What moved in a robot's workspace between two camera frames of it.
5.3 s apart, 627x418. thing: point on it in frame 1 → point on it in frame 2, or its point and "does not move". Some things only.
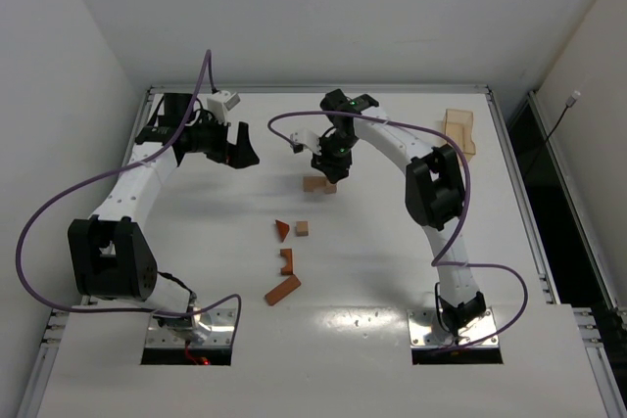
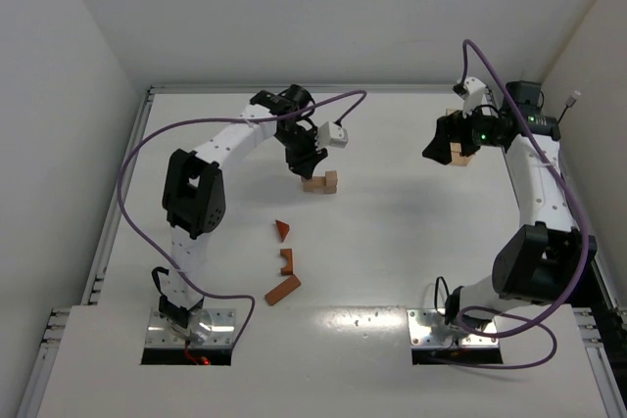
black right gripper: [331, 163] → [452, 133]
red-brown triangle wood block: [282, 229] does not move
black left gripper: [223, 142] → [301, 153]
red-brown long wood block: [282, 290] does not move
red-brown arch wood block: [288, 268] does not move
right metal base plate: [426, 332] does not move
